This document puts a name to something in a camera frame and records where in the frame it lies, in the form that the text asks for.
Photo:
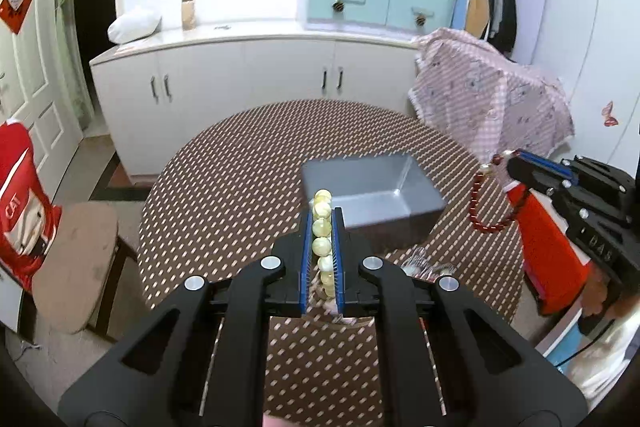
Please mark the pinecone ornament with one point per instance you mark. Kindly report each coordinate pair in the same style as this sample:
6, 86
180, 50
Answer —
339, 5
420, 19

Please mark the white door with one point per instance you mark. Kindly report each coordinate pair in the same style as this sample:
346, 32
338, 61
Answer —
40, 57

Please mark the stool with brown cushion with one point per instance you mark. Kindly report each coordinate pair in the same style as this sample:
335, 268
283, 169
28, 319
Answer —
75, 267

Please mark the beige jar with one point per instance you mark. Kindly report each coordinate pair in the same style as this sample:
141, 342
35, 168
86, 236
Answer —
188, 14

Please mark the white wardrobe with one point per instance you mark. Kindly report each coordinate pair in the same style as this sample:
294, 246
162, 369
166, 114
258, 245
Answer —
585, 32

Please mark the red bag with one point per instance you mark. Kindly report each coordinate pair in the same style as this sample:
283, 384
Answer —
22, 207

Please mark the grey rectangular box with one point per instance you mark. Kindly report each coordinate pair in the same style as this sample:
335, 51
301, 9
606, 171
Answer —
375, 187

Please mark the pink printed blanket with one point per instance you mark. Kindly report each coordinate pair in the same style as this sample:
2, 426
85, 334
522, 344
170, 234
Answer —
480, 82

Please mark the green curtain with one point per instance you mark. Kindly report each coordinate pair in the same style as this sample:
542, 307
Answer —
67, 32

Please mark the white bag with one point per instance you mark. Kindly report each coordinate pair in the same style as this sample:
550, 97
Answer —
132, 26

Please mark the person's right hand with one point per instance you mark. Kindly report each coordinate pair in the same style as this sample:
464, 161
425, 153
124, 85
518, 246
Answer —
597, 299

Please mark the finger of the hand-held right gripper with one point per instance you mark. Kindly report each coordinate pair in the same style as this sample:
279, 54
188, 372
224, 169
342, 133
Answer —
535, 177
547, 162

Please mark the red diamond door decoration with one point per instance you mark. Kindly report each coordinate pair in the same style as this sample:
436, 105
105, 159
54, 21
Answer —
14, 4

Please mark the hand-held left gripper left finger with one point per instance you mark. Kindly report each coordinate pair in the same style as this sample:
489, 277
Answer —
305, 257

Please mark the person's right forearm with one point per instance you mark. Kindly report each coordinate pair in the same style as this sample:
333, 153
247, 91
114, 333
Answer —
605, 357

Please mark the butterfly sticker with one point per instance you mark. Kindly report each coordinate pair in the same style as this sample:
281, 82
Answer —
610, 114

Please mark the white cabinet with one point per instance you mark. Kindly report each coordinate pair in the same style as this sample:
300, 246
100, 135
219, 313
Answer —
225, 72

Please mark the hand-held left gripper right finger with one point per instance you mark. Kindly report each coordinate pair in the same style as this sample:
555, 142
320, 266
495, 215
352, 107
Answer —
339, 257

